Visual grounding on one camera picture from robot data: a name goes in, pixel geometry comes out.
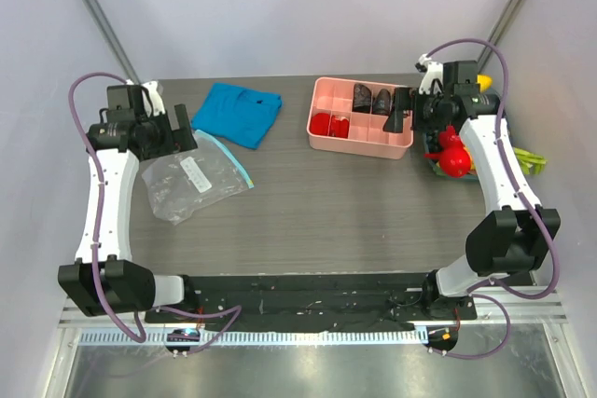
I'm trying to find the red pomegranate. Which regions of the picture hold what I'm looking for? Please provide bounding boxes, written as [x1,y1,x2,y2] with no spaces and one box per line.
[438,125,465,150]

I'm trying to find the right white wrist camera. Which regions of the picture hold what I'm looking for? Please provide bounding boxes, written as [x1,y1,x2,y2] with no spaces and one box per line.
[415,54,443,95]

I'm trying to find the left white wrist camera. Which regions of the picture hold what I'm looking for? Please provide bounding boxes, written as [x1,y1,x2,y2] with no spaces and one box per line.
[126,79,166,119]

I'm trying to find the teal fruit tray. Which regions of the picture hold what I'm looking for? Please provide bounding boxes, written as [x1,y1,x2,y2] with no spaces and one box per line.
[422,131,481,183]

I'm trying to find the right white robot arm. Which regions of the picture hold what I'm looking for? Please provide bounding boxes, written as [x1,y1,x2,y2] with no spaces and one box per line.
[385,84,561,319]

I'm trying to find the blue folded cloth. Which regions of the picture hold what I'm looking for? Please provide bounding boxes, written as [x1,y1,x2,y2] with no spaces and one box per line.
[190,83,283,150]

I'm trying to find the yellow mango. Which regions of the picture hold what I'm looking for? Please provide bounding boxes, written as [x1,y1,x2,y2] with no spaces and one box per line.
[477,74,493,92]

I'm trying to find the purple cable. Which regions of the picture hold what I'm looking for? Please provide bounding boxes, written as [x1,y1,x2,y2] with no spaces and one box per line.
[422,38,561,360]
[68,72,243,355]

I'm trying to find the green celery stalks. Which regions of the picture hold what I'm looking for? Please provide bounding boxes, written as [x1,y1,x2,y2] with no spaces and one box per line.
[513,147,548,175]

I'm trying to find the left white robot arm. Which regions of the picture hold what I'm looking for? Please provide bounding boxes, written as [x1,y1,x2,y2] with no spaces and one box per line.
[58,104,199,323]

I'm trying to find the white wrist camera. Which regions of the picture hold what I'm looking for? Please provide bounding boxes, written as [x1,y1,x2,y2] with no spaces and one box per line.
[415,54,443,95]
[126,79,166,119]

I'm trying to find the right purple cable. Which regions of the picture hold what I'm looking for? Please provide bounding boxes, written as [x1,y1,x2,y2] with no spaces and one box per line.
[422,38,561,360]

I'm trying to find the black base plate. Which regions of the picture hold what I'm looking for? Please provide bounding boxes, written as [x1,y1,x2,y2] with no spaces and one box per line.
[144,271,478,332]

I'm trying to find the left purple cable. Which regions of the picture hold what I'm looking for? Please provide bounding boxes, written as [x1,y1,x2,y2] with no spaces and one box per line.
[68,72,243,355]

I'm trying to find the clear zip top bag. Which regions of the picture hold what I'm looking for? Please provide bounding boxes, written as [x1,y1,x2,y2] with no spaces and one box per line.
[142,130,254,225]

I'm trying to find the red apple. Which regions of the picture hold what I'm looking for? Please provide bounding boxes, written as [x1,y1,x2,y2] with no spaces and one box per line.
[438,147,471,178]

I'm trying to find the red item in tray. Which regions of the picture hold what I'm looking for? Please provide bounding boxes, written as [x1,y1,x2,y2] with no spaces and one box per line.
[328,116,350,139]
[309,112,331,136]

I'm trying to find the dark patterned roll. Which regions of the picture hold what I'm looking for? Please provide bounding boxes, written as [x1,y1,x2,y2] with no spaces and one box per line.
[352,83,373,114]
[371,89,394,117]

